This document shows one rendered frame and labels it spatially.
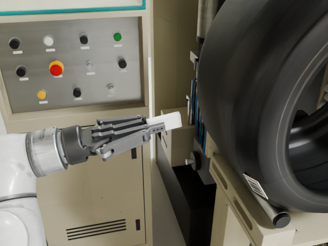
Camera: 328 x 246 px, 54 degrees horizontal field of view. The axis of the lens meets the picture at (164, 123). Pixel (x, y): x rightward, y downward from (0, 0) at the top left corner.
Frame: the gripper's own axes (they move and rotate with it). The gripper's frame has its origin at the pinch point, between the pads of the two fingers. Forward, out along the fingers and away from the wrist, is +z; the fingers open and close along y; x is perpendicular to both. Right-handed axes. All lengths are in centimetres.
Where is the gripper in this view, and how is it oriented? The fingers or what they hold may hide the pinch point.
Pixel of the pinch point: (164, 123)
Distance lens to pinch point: 65.3
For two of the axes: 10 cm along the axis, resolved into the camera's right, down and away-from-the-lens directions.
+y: -2.3, -4.8, 8.4
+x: 1.4, 8.4, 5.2
